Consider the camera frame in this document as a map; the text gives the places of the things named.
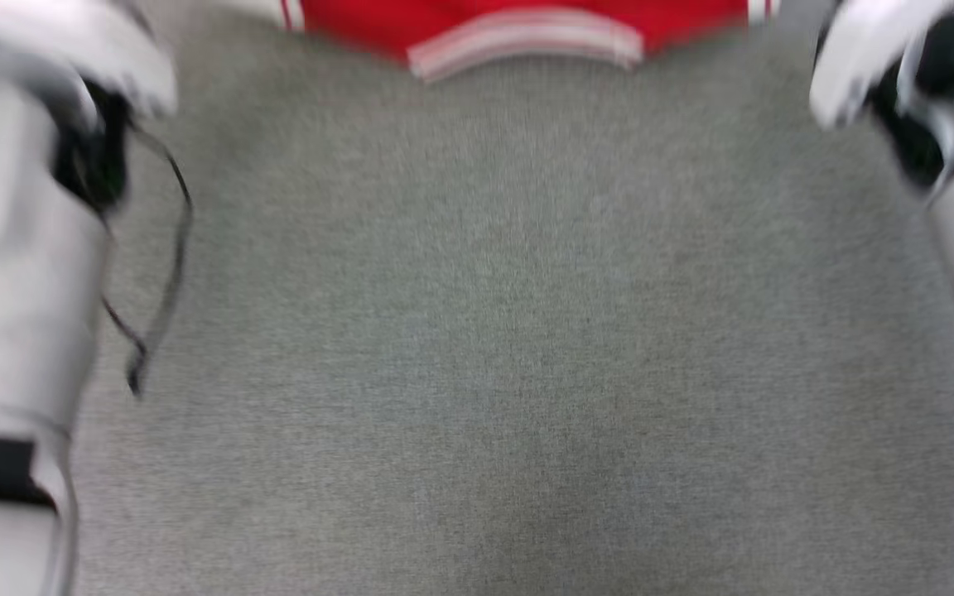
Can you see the red and white jersey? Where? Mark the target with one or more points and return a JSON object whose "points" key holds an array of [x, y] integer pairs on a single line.
{"points": [[527, 25]]}

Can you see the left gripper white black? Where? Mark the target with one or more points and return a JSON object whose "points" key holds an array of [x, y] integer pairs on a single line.
{"points": [[71, 50]]}

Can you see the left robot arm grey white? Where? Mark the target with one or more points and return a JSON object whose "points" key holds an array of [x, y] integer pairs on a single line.
{"points": [[13, 290]]}

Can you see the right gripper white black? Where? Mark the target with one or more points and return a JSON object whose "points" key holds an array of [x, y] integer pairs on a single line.
{"points": [[874, 50]]}

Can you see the grey fabric sofa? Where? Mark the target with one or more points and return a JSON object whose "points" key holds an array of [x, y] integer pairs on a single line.
{"points": [[510, 331]]}

